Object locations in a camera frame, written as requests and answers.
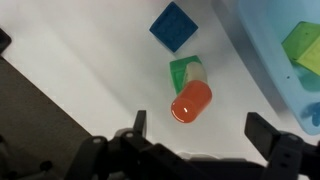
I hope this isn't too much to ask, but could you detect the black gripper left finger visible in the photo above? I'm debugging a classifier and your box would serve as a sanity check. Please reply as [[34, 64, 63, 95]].
[[133, 110, 147, 137]]

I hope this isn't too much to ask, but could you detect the orange cylinder cap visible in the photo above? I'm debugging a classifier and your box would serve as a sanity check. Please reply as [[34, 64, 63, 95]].
[[171, 80, 213, 123]]

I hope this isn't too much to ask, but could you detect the light blue toy sink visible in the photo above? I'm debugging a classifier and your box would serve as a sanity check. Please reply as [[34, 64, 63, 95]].
[[238, 0, 320, 135]]

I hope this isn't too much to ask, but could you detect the dark blue block on table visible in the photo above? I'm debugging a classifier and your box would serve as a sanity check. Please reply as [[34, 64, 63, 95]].
[[149, 2, 198, 52]]

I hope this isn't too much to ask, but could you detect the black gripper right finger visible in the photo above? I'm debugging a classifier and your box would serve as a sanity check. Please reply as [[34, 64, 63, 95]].
[[244, 112, 281, 160]]

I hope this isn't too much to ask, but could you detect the light green block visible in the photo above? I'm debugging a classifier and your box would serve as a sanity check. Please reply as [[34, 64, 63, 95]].
[[282, 21, 320, 75]]

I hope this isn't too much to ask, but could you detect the cream bottle on green base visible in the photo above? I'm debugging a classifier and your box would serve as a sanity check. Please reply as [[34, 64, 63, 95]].
[[169, 56, 207, 94]]

